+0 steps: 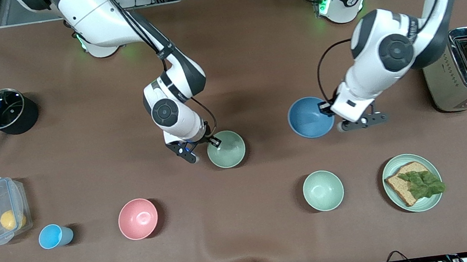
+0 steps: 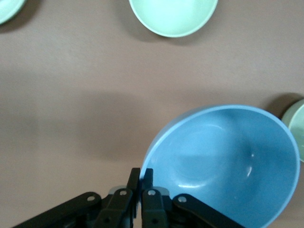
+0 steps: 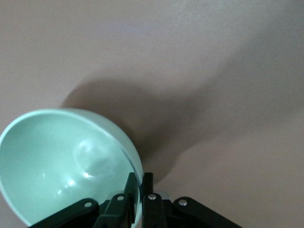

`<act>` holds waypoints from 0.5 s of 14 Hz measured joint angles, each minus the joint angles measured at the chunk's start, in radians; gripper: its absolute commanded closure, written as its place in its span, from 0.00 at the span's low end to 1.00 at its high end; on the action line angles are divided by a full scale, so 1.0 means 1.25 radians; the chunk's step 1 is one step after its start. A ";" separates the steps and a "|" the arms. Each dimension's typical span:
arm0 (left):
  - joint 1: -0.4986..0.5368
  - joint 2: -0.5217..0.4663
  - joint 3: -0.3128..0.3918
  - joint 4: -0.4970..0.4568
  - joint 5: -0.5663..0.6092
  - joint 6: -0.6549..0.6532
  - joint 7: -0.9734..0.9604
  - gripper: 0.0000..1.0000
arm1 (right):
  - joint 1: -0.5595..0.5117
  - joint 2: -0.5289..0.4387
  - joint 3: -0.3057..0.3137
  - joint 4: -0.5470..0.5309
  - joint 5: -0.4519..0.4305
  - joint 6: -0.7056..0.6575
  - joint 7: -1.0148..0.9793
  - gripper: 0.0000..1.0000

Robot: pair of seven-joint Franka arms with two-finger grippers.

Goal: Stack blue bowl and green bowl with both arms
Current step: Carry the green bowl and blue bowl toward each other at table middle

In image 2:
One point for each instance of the sage green bowl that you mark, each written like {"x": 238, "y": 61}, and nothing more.
{"x": 298, "y": 133}

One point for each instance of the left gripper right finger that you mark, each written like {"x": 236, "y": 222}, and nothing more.
{"x": 154, "y": 209}

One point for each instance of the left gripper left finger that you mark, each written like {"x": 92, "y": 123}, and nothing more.
{"x": 114, "y": 209}

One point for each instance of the mint green plate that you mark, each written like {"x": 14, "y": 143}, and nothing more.
{"x": 8, "y": 9}

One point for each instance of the blue bowl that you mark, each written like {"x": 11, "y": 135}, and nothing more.
{"x": 213, "y": 154}

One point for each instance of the pale mint green bowl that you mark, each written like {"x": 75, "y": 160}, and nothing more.
{"x": 173, "y": 16}

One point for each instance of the brown table cloth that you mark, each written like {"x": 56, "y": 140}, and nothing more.
{"x": 83, "y": 83}

